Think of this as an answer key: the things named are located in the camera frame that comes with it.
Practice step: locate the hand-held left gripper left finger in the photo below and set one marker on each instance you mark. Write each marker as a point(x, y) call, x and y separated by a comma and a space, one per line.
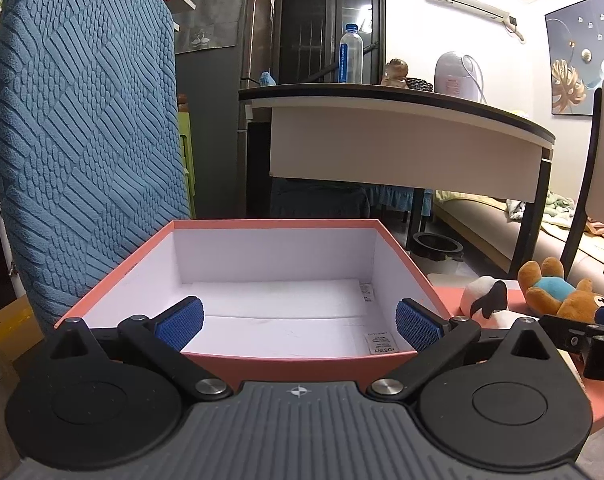
point(180, 324)

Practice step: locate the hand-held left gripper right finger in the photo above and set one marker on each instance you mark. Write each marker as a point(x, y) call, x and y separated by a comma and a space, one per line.
point(419, 327)

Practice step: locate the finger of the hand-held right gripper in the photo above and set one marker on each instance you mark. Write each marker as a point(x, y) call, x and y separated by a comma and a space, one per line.
point(562, 331)

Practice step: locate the brown bear plush toy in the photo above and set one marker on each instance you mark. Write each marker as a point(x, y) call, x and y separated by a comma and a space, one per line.
point(552, 287)

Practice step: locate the pink cardboard box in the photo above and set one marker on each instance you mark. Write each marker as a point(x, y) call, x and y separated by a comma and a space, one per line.
point(282, 300)

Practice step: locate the white plush toy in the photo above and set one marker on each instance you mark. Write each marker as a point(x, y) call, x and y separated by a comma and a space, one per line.
point(477, 300)

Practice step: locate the pink box lid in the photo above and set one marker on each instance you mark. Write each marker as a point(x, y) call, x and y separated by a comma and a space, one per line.
point(602, 400)

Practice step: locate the black-rimmed trash bin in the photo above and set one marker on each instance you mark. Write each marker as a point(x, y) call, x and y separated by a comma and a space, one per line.
point(437, 246)

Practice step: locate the pale green cloth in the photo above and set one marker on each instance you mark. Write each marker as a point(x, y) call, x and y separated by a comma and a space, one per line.
point(557, 207)

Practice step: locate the beige sofa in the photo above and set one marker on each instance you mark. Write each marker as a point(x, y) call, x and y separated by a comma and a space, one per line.
point(482, 220)

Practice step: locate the blue ruffled chair cover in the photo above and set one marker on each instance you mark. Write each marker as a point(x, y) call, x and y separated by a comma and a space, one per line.
point(389, 197)

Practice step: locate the dark blue draped cloth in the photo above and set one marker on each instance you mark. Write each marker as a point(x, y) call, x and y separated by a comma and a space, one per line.
point(317, 200)

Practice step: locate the green plastic stool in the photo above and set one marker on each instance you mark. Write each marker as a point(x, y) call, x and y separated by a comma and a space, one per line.
point(186, 160)

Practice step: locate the brown cardboard carton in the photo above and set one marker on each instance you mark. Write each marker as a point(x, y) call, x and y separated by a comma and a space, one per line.
point(6, 330)

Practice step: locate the dark-topped white dining table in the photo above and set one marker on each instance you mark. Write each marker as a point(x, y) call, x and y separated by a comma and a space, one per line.
point(382, 130)

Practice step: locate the dark woven basket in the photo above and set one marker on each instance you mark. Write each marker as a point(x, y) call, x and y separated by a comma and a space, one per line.
point(421, 85)

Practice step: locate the white pink appliance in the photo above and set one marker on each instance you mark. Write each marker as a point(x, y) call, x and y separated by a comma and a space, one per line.
point(454, 77)

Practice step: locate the brown figurine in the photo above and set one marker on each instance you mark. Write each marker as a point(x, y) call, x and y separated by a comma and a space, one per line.
point(395, 74)

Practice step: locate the clear plastic water bottle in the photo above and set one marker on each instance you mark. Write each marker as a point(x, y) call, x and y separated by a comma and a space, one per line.
point(351, 55)

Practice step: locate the grey fridge dust cloth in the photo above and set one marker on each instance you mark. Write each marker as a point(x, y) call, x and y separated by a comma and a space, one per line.
point(206, 25)

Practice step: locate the dark grilled door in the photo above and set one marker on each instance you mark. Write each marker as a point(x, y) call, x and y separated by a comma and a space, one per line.
point(322, 25)

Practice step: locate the framed wall painting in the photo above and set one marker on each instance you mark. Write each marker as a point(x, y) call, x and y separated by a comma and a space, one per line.
point(582, 50)

